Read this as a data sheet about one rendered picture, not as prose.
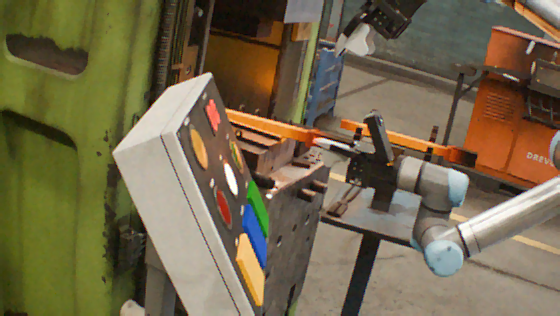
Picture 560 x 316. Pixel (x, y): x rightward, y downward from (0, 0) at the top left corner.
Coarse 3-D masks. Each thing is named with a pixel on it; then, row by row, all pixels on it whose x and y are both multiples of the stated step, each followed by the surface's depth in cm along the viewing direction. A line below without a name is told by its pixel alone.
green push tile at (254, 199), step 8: (248, 192) 96; (256, 192) 99; (248, 200) 94; (256, 200) 97; (256, 208) 95; (264, 208) 102; (256, 216) 95; (264, 216) 99; (264, 224) 97; (264, 232) 96
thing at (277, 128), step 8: (232, 112) 147; (240, 112) 148; (232, 120) 147; (240, 120) 146; (248, 120) 145; (256, 120) 144; (264, 120) 144; (264, 128) 143; (272, 128) 142; (280, 128) 142; (288, 128) 141; (296, 128) 141; (288, 136) 141; (296, 136) 140; (304, 136) 139; (312, 136) 138; (320, 136) 138; (328, 136) 137; (336, 136) 138; (312, 144) 139; (352, 144) 136
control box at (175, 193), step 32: (160, 96) 93; (192, 96) 82; (160, 128) 70; (192, 128) 74; (224, 128) 94; (128, 160) 68; (160, 160) 67; (192, 160) 70; (224, 160) 86; (160, 192) 69; (192, 192) 69; (224, 192) 81; (160, 224) 70; (192, 224) 70; (224, 224) 75; (160, 256) 71; (192, 256) 71; (224, 256) 71; (192, 288) 73; (224, 288) 73
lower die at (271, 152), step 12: (252, 132) 143; (264, 132) 142; (240, 144) 137; (252, 144) 138; (264, 144) 137; (276, 144) 140; (288, 144) 147; (252, 156) 134; (264, 156) 136; (276, 156) 142; (288, 156) 149; (252, 168) 134; (264, 168) 138; (276, 168) 145
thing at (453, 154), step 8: (344, 120) 175; (344, 128) 174; (352, 128) 174; (392, 136) 171; (400, 136) 170; (408, 136) 172; (400, 144) 171; (408, 144) 170; (416, 144) 169; (424, 144) 168; (432, 144) 169; (440, 152) 168; (448, 152) 166; (456, 152) 167; (464, 152) 166; (472, 152) 165; (448, 160) 167; (456, 160) 167; (464, 160) 167; (472, 160) 166
